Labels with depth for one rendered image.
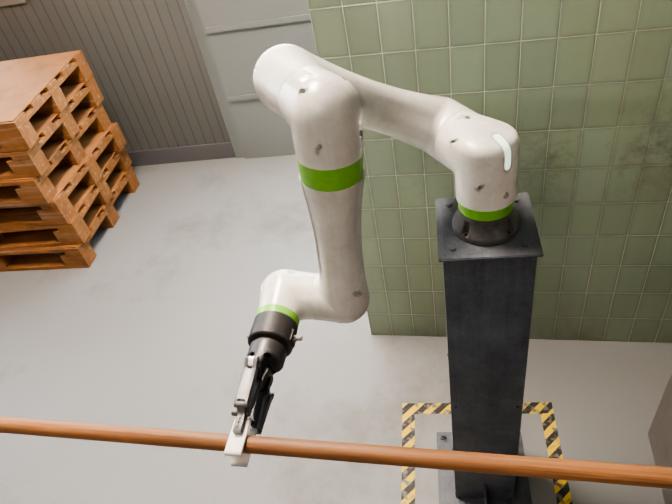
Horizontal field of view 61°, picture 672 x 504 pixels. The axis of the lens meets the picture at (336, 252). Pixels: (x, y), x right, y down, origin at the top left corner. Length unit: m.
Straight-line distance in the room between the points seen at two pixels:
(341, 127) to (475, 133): 0.36
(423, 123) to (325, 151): 0.36
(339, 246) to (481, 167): 0.33
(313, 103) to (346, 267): 0.34
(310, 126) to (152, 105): 3.28
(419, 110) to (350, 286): 0.40
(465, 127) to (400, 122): 0.13
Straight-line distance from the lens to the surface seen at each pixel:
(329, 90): 0.92
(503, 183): 1.21
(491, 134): 1.19
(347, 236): 1.06
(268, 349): 1.11
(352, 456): 0.99
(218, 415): 2.62
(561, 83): 1.89
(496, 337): 1.49
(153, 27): 3.89
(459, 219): 1.31
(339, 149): 0.94
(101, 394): 2.96
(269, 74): 1.05
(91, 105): 3.92
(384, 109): 1.18
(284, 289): 1.19
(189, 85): 3.99
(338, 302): 1.16
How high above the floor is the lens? 2.07
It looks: 42 degrees down
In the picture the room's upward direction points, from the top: 13 degrees counter-clockwise
